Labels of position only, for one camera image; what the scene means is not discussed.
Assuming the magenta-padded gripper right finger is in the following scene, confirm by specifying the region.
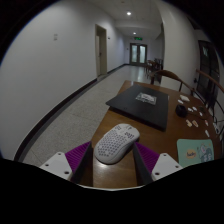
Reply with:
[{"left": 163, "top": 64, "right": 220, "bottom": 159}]
[{"left": 133, "top": 142, "right": 184, "bottom": 187}]

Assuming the dark framed window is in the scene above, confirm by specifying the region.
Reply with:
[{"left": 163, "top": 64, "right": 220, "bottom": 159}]
[{"left": 197, "top": 39, "right": 222, "bottom": 101}]

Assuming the small black box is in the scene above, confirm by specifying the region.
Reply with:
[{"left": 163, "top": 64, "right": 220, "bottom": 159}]
[{"left": 175, "top": 104, "right": 188, "bottom": 118}]

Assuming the distant wooden chair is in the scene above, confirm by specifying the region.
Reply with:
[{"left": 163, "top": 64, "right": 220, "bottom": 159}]
[{"left": 144, "top": 58, "right": 164, "bottom": 79}]

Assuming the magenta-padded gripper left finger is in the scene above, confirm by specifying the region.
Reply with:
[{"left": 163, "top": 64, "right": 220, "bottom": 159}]
[{"left": 39, "top": 141, "right": 94, "bottom": 187}]

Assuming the curved-back wooden chair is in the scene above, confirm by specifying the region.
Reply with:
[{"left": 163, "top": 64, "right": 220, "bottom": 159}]
[{"left": 149, "top": 69, "right": 194, "bottom": 94}]

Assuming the hallway side door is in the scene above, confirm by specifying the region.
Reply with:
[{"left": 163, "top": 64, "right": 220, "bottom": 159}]
[{"left": 95, "top": 24, "right": 108, "bottom": 78}]

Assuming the glass double door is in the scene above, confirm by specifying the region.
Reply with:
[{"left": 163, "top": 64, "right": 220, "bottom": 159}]
[{"left": 129, "top": 42, "right": 148, "bottom": 66}]

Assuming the teal printed mouse pad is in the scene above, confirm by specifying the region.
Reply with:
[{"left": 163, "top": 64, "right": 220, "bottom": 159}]
[{"left": 176, "top": 138, "right": 215, "bottom": 168}]

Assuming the small white box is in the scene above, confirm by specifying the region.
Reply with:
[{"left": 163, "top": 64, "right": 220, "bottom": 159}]
[{"left": 179, "top": 94, "right": 191, "bottom": 103}]

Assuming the white perforated computer mouse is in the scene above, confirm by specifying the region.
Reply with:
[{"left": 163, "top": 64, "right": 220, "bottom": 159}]
[{"left": 93, "top": 123, "right": 141, "bottom": 165}]

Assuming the closed black laptop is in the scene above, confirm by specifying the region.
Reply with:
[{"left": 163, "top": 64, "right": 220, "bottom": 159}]
[{"left": 105, "top": 83, "right": 170, "bottom": 132}]

